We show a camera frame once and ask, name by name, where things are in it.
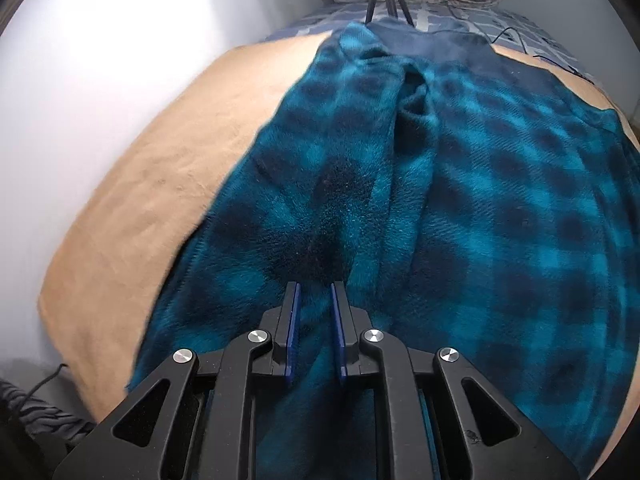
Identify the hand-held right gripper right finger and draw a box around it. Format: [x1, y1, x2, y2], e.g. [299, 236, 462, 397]
[330, 282, 593, 480]

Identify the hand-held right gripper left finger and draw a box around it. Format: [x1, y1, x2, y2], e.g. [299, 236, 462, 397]
[52, 282, 301, 480]

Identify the teal plaid fleece garment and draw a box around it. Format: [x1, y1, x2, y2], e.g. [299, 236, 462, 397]
[125, 17, 640, 480]

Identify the tan blanket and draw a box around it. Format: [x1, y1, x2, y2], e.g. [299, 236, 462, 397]
[37, 30, 623, 426]

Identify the grey striped cloth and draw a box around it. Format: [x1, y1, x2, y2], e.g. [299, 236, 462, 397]
[0, 380, 96, 448]

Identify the blue patterned bed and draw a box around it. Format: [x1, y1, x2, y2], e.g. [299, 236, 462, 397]
[262, 2, 601, 81]

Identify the black cord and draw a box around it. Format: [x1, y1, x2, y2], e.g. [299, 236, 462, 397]
[25, 362, 68, 397]

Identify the black cable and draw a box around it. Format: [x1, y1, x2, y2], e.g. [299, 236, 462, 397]
[487, 26, 533, 56]
[532, 53, 596, 81]

